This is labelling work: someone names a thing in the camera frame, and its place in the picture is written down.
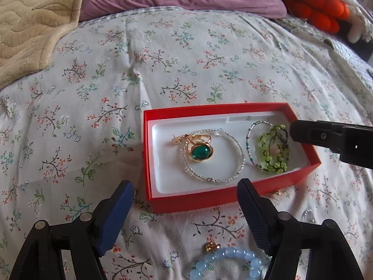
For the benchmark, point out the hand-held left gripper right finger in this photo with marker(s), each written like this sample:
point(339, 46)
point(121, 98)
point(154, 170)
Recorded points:
point(253, 213)

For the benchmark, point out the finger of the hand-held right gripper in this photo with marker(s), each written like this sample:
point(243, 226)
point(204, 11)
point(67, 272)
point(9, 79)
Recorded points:
point(314, 135)

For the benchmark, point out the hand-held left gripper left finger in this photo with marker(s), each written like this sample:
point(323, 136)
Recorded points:
point(113, 215)

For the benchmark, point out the red jewelry box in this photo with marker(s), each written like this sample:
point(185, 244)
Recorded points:
point(163, 194)

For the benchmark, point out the small gold stud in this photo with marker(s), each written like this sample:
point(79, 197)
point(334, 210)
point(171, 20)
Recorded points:
point(277, 193)

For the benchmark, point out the small gold charm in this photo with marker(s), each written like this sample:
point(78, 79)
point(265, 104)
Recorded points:
point(211, 247)

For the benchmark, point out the small gold earring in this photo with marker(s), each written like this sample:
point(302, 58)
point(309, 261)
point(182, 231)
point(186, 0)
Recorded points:
point(177, 141)

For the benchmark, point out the orange plush toy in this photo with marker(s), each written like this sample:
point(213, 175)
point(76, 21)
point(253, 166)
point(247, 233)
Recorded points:
point(316, 4)

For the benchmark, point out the floral bed sheet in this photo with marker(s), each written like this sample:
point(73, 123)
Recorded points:
point(186, 64)

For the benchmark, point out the beige fleece blanket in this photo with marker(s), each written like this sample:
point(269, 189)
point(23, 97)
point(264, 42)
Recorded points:
point(35, 20)

